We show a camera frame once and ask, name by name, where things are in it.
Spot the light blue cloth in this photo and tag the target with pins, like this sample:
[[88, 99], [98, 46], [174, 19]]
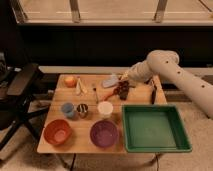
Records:
[[111, 81]]

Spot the blue cup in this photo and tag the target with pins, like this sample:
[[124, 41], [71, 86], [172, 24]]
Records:
[[68, 110]]

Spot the white cup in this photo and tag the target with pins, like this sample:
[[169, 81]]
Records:
[[105, 109]]

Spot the black office chair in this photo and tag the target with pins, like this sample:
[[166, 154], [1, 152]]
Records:
[[17, 91]]

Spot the pale banana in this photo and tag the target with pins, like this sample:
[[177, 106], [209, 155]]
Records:
[[80, 87]]

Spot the orange bowl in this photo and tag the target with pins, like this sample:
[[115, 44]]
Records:
[[57, 132]]

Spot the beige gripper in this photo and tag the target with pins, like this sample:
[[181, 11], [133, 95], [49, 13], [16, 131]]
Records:
[[124, 77]]

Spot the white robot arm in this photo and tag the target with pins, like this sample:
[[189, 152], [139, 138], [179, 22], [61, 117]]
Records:
[[165, 63]]

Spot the wooden table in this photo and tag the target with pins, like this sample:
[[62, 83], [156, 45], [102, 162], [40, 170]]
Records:
[[79, 141]]

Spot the black rectangular block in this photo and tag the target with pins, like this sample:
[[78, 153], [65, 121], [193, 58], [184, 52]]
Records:
[[123, 95]]

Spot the dark red grape bunch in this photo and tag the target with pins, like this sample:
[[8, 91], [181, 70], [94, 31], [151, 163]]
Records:
[[122, 87]]

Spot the orange carrot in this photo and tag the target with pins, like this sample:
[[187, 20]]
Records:
[[107, 96]]

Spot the orange round fruit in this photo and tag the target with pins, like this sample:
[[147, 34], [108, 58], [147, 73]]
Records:
[[70, 81]]

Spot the purple bowl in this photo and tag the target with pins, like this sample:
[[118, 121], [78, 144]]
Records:
[[104, 134]]

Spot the green plastic tray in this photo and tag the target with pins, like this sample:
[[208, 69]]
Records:
[[154, 129]]

